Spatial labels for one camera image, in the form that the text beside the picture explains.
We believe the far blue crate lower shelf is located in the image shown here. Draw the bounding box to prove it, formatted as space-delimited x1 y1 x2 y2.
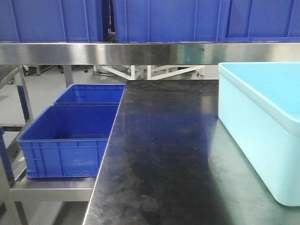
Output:
53 84 125 105

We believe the blue crate shelf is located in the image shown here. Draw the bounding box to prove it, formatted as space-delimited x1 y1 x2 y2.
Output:
17 105 118 178
53 84 125 105

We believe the near blue crate lower shelf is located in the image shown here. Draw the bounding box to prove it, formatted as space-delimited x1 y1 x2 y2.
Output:
17 105 118 178

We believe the stainless lower side shelf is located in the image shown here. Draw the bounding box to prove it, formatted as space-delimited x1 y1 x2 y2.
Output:
0 65 96 225

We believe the upper middle blue crate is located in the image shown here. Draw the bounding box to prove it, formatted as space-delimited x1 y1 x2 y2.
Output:
113 0 231 43

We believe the blue crate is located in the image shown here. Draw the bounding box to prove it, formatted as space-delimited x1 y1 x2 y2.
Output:
225 0 300 42
113 0 231 43
0 0 110 42

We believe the light blue plastic tub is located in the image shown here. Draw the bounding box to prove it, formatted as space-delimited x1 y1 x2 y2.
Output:
218 62 300 207

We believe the upper right blue crate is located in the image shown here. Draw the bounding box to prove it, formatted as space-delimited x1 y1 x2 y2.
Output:
225 0 300 42

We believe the upper left blue crate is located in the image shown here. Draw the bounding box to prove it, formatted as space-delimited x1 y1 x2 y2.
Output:
0 0 110 42

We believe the white metal frame background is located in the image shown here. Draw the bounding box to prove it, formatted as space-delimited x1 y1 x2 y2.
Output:
93 65 205 80

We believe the stainless steel shelf rail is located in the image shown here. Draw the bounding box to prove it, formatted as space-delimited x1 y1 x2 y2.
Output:
0 42 300 65

